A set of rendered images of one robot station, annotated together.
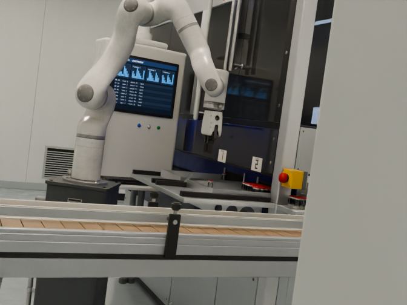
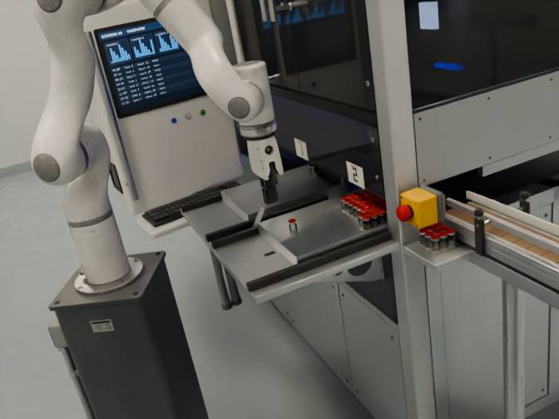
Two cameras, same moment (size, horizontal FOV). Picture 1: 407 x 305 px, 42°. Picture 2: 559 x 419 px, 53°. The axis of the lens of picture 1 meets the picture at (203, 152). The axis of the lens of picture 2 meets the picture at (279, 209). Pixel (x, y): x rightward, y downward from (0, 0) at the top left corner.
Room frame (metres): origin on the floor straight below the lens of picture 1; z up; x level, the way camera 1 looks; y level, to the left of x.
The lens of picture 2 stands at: (0.88, -0.14, 1.56)
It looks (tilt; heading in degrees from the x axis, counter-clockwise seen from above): 23 degrees down; 5
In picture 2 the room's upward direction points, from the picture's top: 10 degrees counter-clockwise
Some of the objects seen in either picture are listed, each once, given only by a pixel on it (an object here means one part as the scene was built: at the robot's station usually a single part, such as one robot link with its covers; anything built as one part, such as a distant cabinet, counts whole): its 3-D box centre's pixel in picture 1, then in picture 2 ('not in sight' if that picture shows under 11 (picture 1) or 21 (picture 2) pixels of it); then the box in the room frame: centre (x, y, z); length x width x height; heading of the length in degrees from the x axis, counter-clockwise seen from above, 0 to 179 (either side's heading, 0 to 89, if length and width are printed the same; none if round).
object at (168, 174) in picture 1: (202, 178); (282, 191); (2.60, -0.01, 0.90); 0.34 x 0.26 x 0.04; 115
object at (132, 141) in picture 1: (134, 109); (160, 96); (3.03, 0.42, 1.19); 0.50 x 0.19 x 0.78; 122
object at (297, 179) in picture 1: (294, 178); (421, 206); (2.12, -0.37, 0.99); 0.08 x 0.07 x 0.07; 115
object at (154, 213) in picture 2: (137, 181); (197, 201); (2.84, 0.33, 0.82); 0.40 x 0.14 x 0.02; 122
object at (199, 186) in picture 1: (234, 190); (332, 224); (2.29, -0.15, 0.90); 0.34 x 0.26 x 0.04; 115
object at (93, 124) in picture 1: (97, 109); (83, 170); (2.28, 0.47, 1.16); 0.19 x 0.12 x 0.24; 169
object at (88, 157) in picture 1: (88, 159); (100, 248); (2.25, 0.48, 0.95); 0.19 x 0.19 x 0.18
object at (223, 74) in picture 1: (216, 85); (251, 92); (2.14, -0.02, 1.32); 0.09 x 0.08 x 0.13; 169
